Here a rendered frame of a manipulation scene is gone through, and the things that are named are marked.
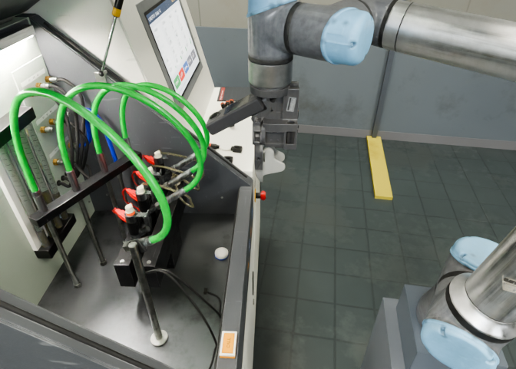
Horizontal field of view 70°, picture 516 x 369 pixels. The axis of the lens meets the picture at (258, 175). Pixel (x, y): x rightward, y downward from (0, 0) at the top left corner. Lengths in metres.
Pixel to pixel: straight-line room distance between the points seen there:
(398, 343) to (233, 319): 0.42
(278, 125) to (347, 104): 2.68
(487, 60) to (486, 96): 2.89
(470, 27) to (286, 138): 0.33
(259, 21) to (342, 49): 0.14
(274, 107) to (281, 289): 1.52
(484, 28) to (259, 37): 0.32
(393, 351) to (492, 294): 0.42
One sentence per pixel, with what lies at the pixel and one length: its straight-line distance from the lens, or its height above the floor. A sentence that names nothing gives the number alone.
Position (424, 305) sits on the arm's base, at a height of 0.94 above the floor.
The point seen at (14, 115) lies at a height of 1.35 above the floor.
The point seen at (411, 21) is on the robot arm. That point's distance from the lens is 0.64.
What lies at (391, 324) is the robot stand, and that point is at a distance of 1.07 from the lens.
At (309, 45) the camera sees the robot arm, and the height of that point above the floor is 1.50.
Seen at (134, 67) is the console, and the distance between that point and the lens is 1.09.
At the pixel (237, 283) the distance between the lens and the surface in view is 0.89.
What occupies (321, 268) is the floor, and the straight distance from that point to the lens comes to 2.20.
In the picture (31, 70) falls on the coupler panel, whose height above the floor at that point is 1.34.
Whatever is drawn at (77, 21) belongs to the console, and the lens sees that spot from 1.11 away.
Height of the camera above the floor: 1.65
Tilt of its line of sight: 36 degrees down
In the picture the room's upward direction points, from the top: straight up
